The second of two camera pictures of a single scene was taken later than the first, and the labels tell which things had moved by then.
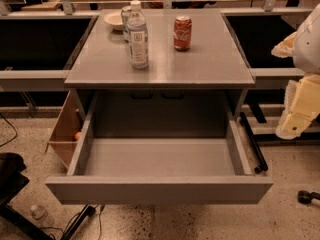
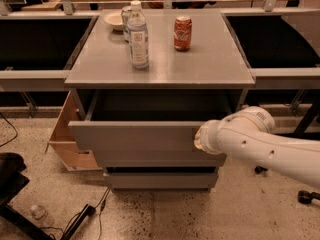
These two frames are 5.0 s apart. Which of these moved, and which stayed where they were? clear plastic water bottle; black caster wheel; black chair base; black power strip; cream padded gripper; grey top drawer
Moved: cream padded gripper; grey top drawer
Stayed: black power strip; clear plastic water bottle; black chair base; black caster wheel
